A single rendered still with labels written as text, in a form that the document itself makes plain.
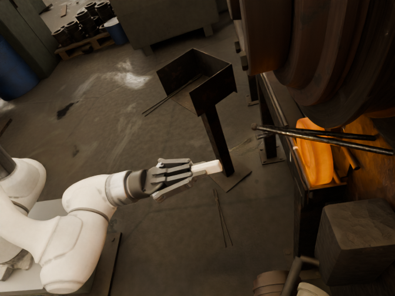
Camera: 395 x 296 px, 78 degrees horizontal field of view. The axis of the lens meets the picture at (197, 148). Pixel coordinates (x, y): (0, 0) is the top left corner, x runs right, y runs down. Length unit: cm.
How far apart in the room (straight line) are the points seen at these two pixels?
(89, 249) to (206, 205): 90
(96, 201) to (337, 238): 52
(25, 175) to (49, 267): 62
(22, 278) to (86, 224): 65
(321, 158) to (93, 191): 53
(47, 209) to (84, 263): 77
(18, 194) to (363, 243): 111
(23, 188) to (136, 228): 63
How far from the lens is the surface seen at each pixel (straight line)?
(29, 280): 123
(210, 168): 59
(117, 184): 65
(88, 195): 68
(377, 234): 46
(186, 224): 140
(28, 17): 419
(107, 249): 154
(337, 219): 46
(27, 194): 121
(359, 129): 54
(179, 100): 110
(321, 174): 56
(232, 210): 137
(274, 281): 70
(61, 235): 62
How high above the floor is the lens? 121
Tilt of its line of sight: 46 degrees down
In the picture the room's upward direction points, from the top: 24 degrees counter-clockwise
